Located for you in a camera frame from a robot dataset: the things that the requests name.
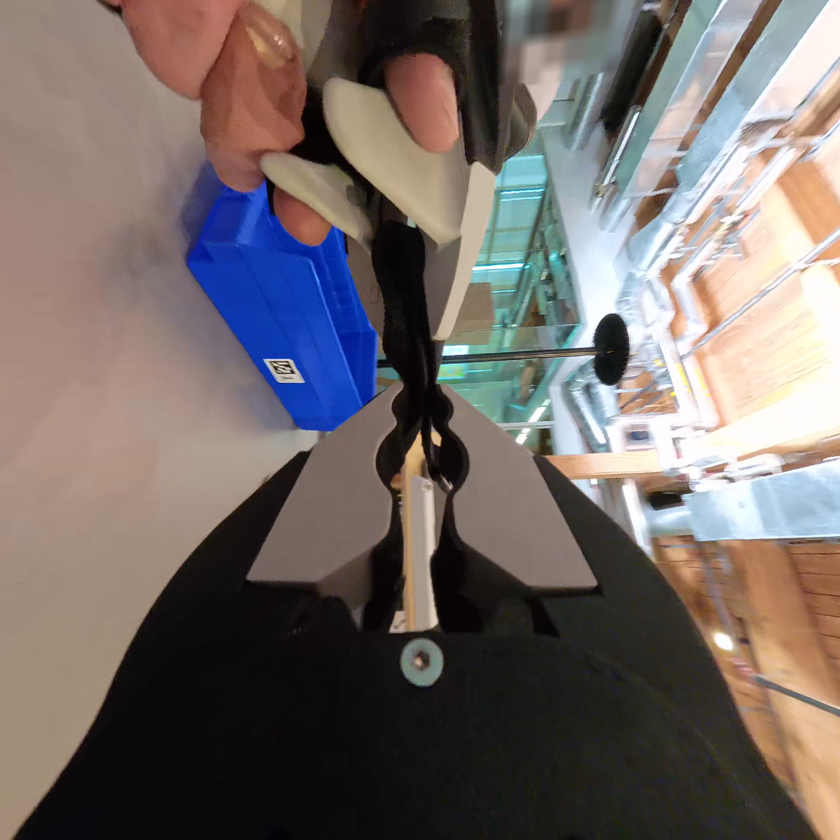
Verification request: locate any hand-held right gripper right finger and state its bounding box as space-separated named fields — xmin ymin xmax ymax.
xmin=427 ymin=392 xmax=599 ymax=594

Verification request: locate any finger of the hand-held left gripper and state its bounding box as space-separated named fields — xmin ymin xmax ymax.
xmin=322 ymin=77 xmax=500 ymax=345
xmin=258 ymin=149 xmax=378 ymax=253

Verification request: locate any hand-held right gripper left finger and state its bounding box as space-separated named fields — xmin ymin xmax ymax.
xmin=247 ymin=384 xmax=418 ymax=592

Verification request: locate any black fabric strap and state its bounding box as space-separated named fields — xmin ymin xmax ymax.
xmin=372 ymin=217 xmax=455 ymax=455

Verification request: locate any large blue bin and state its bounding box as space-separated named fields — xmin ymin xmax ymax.
xmin=184 ymin=164 xmax=382 ymax=431

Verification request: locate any person's left hand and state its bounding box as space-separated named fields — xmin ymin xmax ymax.
xmin=119 ymin=0 xmax=463 ymax=248

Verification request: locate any wooden ceiling beam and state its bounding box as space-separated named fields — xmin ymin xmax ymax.
xmin=545 ymin=451 xmax=673 ymax=481

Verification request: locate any cardboard panel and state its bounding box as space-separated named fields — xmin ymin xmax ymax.
xmin=447 ymin=283 xmax=498 ymax=346

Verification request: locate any large silver ceiling duct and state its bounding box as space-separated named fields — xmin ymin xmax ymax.
xmin=683 ymin=460 xmax=840 ymax=543

